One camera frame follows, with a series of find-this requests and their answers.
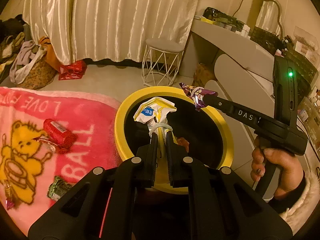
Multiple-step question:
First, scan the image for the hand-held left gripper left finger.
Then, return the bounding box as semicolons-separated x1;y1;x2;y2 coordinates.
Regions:
27;133;159;240

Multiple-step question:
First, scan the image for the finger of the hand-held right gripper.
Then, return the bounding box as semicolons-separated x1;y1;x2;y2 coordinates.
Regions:
203;94;262;128

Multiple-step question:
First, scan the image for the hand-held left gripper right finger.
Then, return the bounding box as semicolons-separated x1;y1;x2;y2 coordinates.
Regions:
165;131;293;240

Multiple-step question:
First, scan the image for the yellow round bin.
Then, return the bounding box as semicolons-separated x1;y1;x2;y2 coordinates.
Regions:
114;86;235;195

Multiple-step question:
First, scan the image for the purple snack wrapper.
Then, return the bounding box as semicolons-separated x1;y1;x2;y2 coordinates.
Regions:
179;82;218;112

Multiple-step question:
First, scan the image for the white and yellow plastic packet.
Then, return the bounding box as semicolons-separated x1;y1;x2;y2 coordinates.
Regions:
133;96;178;159

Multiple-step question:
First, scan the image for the person's right forearm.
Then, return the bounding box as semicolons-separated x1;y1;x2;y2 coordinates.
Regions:
271;169;318;232

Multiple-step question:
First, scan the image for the person's right hand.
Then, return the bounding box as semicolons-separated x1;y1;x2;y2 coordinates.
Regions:
251;147;305;199

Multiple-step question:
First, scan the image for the orange wrapper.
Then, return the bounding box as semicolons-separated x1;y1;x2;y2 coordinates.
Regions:
175;137;191;153

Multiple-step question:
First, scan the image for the white dressing table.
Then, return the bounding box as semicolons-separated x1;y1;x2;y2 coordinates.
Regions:
189;19;276;99

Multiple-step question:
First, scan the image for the clear cosmetics organizer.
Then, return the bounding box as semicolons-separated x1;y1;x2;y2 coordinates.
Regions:
285;26;320;123

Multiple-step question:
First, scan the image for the black woven basket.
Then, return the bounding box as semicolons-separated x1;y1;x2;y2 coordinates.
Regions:
249;26;283;56

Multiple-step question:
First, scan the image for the pink printed blanket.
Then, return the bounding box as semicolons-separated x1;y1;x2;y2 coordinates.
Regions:
0;86;123;235

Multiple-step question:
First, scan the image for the wavy gold-framed mirror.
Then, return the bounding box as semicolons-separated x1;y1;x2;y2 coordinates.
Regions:
232;0;286;38

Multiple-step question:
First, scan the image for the black patterned bag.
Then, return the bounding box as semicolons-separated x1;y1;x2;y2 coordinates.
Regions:
202;7;245;28

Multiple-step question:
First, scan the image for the red packet with white label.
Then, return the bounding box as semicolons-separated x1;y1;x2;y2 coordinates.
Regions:
32;118;77;155

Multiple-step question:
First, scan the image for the green snack wrapper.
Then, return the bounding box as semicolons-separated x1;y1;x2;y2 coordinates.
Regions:
47;176;74;202

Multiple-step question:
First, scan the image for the red shopping bag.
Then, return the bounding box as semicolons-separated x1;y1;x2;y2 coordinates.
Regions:
58;60;87;81

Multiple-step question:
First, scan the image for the floral fabric bag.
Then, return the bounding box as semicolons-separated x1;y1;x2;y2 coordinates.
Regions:
17;57;57;91

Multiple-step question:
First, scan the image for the cream satin curtain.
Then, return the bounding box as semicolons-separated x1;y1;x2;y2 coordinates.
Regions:
22;0;205;66

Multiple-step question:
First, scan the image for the orange bag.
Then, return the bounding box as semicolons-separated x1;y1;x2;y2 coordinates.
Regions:
38;36;62;73

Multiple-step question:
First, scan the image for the small magenta wrapper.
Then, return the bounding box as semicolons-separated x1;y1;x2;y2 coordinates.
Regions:
4;197;16;210

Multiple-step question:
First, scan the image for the lilac cloth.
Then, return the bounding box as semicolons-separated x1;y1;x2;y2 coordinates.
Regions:
9;41;47;85

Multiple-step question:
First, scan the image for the pile of dark clothes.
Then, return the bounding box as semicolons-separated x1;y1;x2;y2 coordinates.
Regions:
0;14;26;80

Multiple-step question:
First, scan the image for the white wire stool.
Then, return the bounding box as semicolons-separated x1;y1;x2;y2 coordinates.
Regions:
141;38;185;87

